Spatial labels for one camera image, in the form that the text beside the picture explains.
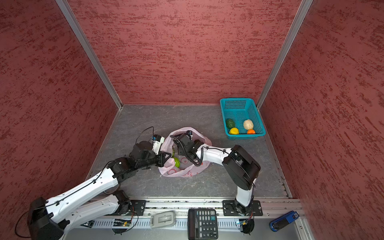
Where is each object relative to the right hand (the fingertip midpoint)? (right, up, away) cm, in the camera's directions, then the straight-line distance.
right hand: (181, 152), depth 91 cm
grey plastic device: (-6, -27, -22) cm, 35 cm away
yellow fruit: (+34, +13, +8) cm, 37 cm away
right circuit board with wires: (+34, -32, -21) cm, 51 cm away
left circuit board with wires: (-23, -30, -20) cm, 43 cm away
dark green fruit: (+33, +17, +12) cm, 39 cm away
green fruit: (-2, -5, -6) cm, 8 cm away
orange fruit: (+47, +12, +10) cm, 50 cm away
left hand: (-4, 0, -15) cm, 16 cm away
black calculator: (+12, -29, -22) cm, 39 cm away
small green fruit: (-3, +2, -13) cm, 14 cm away
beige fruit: (+46, +17, +13) cm, 51 cm away
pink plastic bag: (+4, -5, -16) cm, 18 cm away
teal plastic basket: (+44, +28, +26) cm, 59 cm away
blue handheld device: (+51, -28, -21) cm, 62 cm away
